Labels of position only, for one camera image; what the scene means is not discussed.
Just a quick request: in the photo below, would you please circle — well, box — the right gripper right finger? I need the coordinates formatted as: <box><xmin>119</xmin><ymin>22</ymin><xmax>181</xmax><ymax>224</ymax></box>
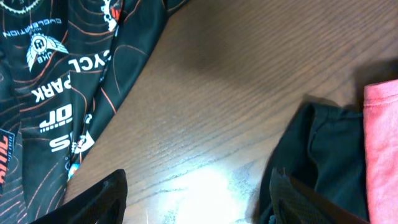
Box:
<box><xmin>269</xmin><ymin>169</ymin><xmax>369</xmax><ymax>224</ymax></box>

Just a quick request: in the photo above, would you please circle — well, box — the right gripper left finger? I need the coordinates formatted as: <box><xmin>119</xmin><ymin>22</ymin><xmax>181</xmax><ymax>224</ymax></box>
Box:
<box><xmin>32</xmin><ymin>169</ymin><xmax>128</xmax><ymax>224</ymax></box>

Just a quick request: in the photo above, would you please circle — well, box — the black printed cycling jersey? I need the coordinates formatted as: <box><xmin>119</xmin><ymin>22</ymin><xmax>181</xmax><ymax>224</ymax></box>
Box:
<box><xmin>1</xmin><ymin>0</ymin><xmax>185</xmax><ymax>223</ymax></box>

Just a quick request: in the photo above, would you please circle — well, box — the black garment in pile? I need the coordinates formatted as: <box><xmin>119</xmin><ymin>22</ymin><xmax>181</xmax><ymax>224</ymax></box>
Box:
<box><xmin>259</xmin><ymin>103</ymin><xmax>369</xmax><ymax>223</ymax></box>

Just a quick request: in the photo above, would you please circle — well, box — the red garment in pile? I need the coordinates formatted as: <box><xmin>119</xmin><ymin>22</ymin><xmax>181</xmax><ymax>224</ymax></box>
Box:
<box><xmin>363</xmin><ymin>80</ymin><xmax>397</xmax><ymax>224</ymax></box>

